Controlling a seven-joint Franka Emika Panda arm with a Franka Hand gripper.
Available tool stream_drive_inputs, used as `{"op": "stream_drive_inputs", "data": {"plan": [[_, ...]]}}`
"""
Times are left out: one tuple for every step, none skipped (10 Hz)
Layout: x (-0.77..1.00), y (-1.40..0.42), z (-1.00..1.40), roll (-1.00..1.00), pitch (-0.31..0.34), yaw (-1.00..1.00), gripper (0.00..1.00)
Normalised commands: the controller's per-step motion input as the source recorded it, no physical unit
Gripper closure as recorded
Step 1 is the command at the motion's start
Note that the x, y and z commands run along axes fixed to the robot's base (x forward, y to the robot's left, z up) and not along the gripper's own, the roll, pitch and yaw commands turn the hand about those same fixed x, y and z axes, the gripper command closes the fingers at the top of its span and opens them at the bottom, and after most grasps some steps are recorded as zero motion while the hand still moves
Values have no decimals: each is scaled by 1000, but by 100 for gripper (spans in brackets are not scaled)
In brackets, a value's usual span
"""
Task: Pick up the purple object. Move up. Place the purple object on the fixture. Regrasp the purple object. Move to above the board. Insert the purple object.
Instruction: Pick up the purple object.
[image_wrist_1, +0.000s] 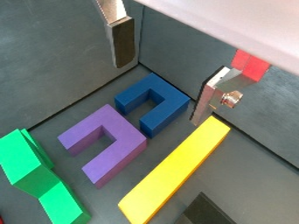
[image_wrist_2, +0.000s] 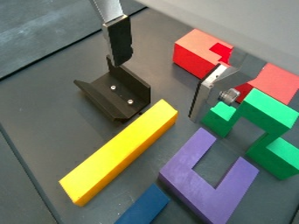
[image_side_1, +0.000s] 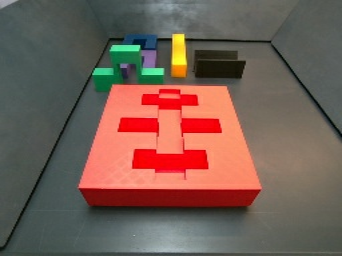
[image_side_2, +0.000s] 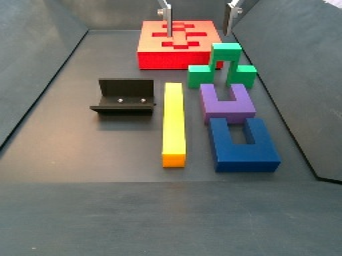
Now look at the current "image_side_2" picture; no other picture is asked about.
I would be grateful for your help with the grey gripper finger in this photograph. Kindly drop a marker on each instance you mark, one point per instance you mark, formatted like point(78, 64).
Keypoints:
point(233, 10)
point(165, 12)

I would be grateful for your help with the purple U block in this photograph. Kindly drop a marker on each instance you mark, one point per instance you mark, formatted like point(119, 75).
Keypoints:
point(236, 109)

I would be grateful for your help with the red board with slots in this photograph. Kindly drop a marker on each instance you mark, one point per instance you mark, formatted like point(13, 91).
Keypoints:
point(186, 48)

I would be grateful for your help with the black angle fixture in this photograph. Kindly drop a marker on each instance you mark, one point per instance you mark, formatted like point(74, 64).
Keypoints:
point(126, 96)

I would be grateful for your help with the green arch block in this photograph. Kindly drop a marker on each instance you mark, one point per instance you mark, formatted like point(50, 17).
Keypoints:
point(240, 74)

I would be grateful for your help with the yellow long bar block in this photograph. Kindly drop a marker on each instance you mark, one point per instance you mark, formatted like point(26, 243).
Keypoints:
point(174, 127)

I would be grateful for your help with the blue U block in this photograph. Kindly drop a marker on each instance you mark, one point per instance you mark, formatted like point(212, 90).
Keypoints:
point(257, 156)

